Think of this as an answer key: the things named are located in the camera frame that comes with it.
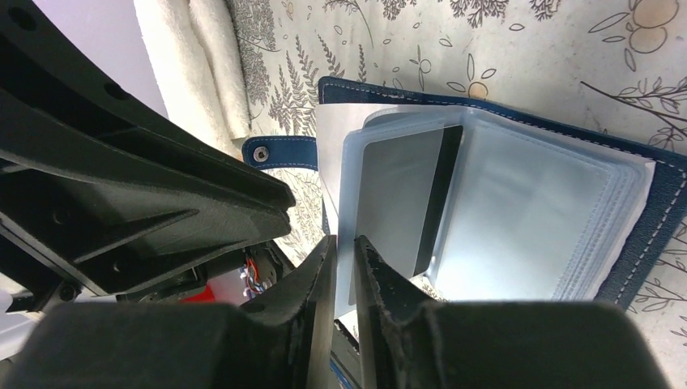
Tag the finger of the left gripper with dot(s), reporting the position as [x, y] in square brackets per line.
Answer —
[43, 69]
[49, 168]

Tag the black credit card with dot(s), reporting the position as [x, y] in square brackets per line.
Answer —
[402, 191]

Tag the folded white towel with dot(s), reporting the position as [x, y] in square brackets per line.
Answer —
[195, 58]

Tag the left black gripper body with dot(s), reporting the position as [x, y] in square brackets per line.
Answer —
[55, 260]

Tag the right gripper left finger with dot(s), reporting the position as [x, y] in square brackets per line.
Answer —
[279, 339]

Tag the floral patterned bed sheet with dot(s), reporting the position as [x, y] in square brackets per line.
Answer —
[614, 67]

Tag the blue leather card holder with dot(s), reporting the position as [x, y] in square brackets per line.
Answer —
[536, 210]

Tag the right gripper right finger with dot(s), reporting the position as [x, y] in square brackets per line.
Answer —
[410, 340]

